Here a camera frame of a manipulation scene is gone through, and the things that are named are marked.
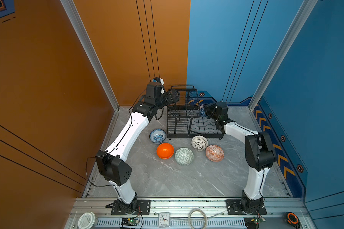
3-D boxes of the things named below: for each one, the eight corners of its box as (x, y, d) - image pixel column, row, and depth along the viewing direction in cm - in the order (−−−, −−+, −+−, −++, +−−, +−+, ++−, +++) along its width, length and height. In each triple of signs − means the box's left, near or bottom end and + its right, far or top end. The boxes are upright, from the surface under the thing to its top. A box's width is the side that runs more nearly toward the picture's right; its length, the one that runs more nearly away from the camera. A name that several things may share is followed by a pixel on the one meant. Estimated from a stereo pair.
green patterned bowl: (175, 166, 89) (175, 163, 86) (175, 150, 96) (175, 147, 93) (193, 166, 89) (194, 163, 86) (192, 150, 96) (192, 147, 92)
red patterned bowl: (206, 162, 91) (207, 159, 87) (204, 147, 97) (205, 144, 94) (224, 162, 91) (226, 159, 87) (221, 147, 97) (222, 144, 94)
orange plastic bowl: (157, 160, 92) (156, 156, 88) (158, 146, 98) (157, 142, 94) (174, 160, 92) (173, 156, 88) (174, 146, 98) (174, 142, 94)
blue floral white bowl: (149, 143, 99) (148, 140, 96) (151, 131, 106) (150, 128, 102) (165, 143, 99) (165, 140, 96) (166, 131, 106) (166, 128, 102)
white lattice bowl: (191, 150, 95) (192, 147, 92) (190, 138, 101) (191, 135, 98) (207, 150, 95) (208, 147, 92) (205, 138, 101) (206, 135, 98)
